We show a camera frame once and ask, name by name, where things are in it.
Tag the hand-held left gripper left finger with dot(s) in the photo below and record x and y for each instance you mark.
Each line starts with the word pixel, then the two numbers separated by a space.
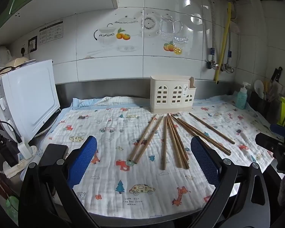
pixel 85 156

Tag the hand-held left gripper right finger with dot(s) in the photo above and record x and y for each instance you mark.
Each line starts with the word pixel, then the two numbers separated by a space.
pixel 204 159

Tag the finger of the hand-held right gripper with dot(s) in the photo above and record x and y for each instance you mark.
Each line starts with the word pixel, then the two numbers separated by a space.
pixel 279 128
pixel 266 140

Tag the spread of wooden chopsticks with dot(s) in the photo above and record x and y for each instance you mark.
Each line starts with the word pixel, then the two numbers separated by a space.
pixel 172 137

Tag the beige plastic chopstick holder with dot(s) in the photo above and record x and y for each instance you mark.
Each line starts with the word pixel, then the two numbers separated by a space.
pixel 171 83

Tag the black utensil holder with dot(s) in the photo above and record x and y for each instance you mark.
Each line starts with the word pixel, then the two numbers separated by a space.
pixel 261 105

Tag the black smartphone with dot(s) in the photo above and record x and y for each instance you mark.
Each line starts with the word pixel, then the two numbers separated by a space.
pixel 53 154

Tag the white ladle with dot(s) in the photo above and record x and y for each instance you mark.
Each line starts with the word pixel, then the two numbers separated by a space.
pixel 258 86

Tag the teal soap pump bottle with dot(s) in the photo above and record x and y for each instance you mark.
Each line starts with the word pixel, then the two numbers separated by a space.
pixel 241 97

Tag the printed white muslin cloth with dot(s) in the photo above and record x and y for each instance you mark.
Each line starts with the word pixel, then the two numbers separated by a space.
pixel 156 194

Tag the white power strip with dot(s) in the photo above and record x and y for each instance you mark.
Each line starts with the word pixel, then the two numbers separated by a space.
pixel 14 168

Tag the black power adapter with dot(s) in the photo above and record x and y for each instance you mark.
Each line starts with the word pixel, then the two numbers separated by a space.
pixel 7 150

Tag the white microwave oven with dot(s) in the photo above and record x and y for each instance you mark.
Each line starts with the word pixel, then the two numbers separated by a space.
pixel 30 99

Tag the metal water valve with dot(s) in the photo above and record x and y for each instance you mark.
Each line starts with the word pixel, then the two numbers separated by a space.
pixel 212 64
pixel 228 67

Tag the beige lid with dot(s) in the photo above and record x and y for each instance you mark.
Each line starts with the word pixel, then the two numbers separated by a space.
pixel 16 62

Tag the white wall socket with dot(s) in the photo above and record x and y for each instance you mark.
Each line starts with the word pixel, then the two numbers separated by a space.
pixel 23 51

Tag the black wall socket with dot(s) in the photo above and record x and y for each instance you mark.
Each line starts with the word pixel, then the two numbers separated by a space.
pixel 32 43

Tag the white wall sticker label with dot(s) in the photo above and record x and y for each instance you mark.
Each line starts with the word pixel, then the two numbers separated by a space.
pixel 51 32

